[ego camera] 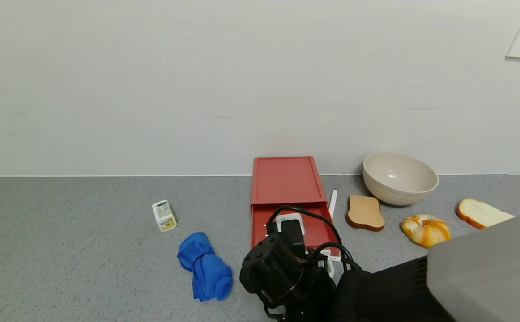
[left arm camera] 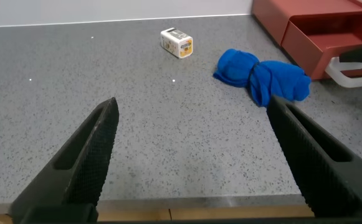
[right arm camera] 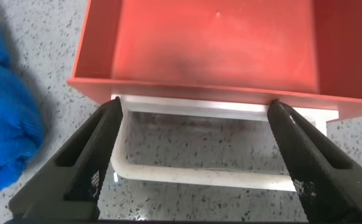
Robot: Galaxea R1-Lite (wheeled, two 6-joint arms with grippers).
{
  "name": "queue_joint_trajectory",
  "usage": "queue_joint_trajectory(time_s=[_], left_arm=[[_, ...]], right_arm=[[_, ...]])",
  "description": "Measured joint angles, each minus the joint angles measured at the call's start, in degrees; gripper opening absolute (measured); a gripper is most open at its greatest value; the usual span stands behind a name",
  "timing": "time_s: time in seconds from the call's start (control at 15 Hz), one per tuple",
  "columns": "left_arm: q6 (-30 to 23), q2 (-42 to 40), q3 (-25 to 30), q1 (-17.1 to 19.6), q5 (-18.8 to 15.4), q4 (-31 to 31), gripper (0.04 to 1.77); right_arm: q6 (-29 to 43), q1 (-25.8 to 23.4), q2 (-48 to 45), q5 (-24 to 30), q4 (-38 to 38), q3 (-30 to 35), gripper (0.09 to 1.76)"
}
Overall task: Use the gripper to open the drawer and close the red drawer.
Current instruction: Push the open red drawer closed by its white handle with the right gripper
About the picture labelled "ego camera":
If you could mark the small white yellow carton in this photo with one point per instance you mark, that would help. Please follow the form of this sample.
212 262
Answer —
164 215

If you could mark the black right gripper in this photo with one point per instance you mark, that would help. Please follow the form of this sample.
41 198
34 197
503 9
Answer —
278 273

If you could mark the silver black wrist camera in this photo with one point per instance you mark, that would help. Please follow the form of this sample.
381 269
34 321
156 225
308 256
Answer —
290 228

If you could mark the white marker pen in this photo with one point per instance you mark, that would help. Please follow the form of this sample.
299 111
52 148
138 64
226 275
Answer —
333 201

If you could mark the blue rolled cloth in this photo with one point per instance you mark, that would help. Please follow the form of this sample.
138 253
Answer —
208 268

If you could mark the brown toast slice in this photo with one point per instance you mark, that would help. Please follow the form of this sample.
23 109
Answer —
364 212

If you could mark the beige ribbed bowl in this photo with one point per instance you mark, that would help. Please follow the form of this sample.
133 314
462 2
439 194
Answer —
398 179

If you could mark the white bread slice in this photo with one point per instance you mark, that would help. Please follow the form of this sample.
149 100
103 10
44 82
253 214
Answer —
481 212

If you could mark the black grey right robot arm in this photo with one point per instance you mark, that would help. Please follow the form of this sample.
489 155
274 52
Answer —
466 277

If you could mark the orange swirled bread roll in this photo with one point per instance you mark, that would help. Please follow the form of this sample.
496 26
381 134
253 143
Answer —
425 230

